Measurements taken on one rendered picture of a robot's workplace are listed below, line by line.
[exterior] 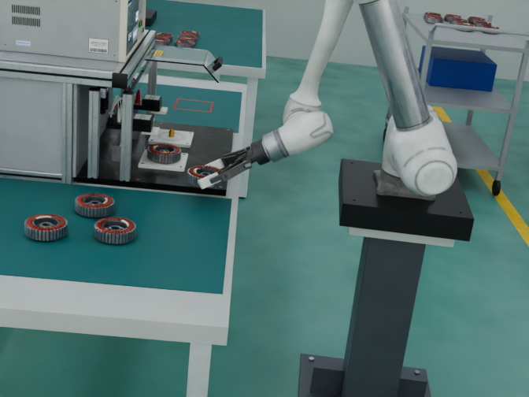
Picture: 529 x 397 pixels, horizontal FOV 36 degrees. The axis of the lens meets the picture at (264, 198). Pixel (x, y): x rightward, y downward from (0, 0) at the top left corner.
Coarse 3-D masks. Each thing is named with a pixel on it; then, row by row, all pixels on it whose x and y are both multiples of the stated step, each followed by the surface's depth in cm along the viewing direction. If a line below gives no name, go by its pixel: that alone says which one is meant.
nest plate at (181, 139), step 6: (162, 132) 300; (168, 132) 300; (180, 132) 302; (186, 132) 302; (192, 132) 303; (150, 138) 292; (156, 138) 293; (162, 138) 294; (168, 138) 294; (174, 138) 295; (180, 138) 296; (186, 138) 296; (192, 138) 299; (174, 144) 290; (180, 144) 290; (186, 144) 290
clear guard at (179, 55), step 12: (156, 48) 299; (168, 48) 301; (180, 48) 303; (144, 60) 282; (156, 60) 282; (168, 60) 284; (180, 60) 286; (192, 60) 287; (204, 60) 289; (216, 72) 292
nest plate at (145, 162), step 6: (144, 156) 274; (186, 156) 279; (144, 162) 269; (150, 162) 270; (156, 162) 270; (174, 162) 272; (180, 162) 272; (186, 162) 275; (150, 168) 268; (156, 168) 268; (162, 168) 268; (168, 168) 268; (174, 168) 268; (180, 168) 268
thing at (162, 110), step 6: (144, 96) 291; (150, 96) 292; (156, 96) 293; (144, 102) 289; (150, 102) 289; (156, 102) 289; (138, 108) 289; (144, 108) 289; (150, 108) 289; (156, 108) 289; (162, 108) 294
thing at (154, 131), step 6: (138, 114) 270; (144, 114) 271; (114, 120) 270; (138, 120) 266; (144, 120) 266; (150, 120) 266; (108, 126) 266; (114, 126) 266; (120, 126) 266; (132, 126) 266; (138, 126) 266; (144, 126) 267; (150, 126) 267; (120, 132) 268; (144, 132) 268; (150, 132) 268; (156, 132) 268; (120, 138) 269
